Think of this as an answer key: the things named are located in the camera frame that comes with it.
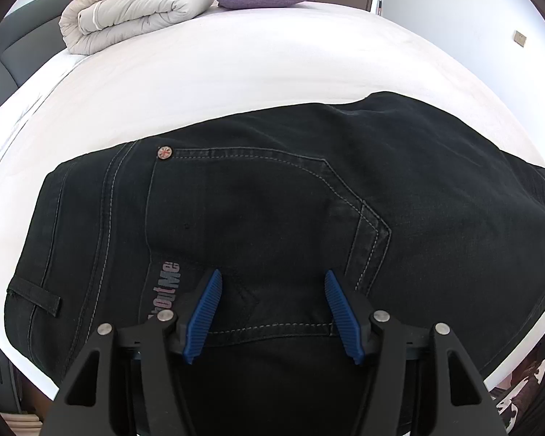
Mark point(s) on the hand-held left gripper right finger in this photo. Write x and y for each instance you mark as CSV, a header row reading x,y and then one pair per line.
x,y
343,319

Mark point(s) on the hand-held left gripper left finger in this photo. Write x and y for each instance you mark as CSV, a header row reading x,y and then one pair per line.
x,y
204,314

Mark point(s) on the black denim pants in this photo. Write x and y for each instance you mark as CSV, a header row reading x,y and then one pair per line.
x,y
263,209

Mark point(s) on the brown white patterned cloth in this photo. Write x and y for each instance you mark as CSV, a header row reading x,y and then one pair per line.
x,y
524,395

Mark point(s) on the beige cloth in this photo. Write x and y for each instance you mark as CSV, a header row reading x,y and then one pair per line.
x,y
20,418

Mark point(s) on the dark nightstand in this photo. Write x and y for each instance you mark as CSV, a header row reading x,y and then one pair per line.
x,y
0,372

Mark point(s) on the white-sheeted bed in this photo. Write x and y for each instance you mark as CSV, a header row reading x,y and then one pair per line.
x,y
263,59

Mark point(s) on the folded beige duvet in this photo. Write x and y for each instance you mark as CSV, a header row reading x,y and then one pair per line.
x,y
141,9

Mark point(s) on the grey padded headboard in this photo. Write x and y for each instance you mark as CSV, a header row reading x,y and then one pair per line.
x,y
13,45

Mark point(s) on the wall socket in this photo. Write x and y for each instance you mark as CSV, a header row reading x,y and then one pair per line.
x,y
520,38

